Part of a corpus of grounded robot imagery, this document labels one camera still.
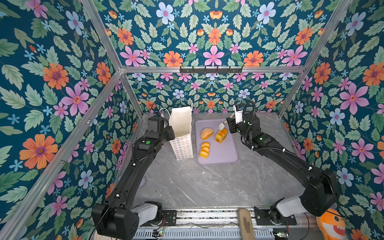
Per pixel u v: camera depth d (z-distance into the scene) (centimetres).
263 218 73
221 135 98
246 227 69
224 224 72
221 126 86
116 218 37
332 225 65
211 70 93
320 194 41
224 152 96
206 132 103
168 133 69
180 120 92
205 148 95
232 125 70
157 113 66
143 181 85
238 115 68
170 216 74
